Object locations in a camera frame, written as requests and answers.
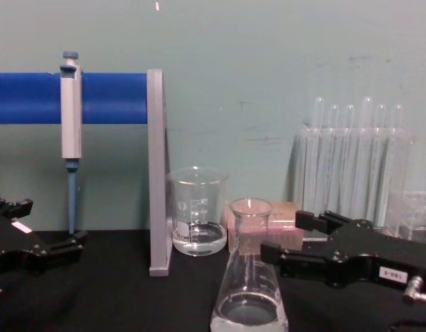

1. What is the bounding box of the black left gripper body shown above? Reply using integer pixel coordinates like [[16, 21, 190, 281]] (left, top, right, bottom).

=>
[[0, 209, 45, 278]]

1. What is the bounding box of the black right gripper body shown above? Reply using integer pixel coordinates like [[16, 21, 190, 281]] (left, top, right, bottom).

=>
[[322, 220, 426, 292]]

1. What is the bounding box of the pink tip box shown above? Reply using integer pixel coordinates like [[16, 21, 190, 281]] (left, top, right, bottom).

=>
[[226, 199, 304, 257]]

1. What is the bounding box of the glass conical flask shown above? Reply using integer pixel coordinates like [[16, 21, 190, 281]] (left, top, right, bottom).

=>
[[210, 197, 290, 332]]

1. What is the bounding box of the clear plastic box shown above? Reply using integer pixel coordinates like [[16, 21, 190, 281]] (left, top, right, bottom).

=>
[[387, 189, 426, 243]]

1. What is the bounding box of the clear test tube rack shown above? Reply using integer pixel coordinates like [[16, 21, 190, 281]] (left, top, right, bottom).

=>
[[291, 122, 415, 240]]

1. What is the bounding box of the black table cloth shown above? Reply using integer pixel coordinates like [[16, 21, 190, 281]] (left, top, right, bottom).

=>
[[0, 226, 426, 332]]

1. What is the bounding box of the grey and blue pipette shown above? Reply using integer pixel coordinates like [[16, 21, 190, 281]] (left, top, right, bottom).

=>
[[59, 50, 83, 235]]

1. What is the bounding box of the tall clear test tube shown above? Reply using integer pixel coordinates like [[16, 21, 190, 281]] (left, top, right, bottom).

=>
[[313, 96, 326, 215], [360, 96, 374, 219]]

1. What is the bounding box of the blue stand crossbar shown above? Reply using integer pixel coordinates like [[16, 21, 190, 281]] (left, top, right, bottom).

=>
[[0, 71, 149, 125]]

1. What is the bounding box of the glass beaker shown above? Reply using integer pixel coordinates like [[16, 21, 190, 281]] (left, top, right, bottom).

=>
[[165, 166, 230, 257]]

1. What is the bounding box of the grey stand upright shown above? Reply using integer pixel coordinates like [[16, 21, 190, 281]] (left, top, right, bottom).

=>
[[147, 68, 174, 277]]

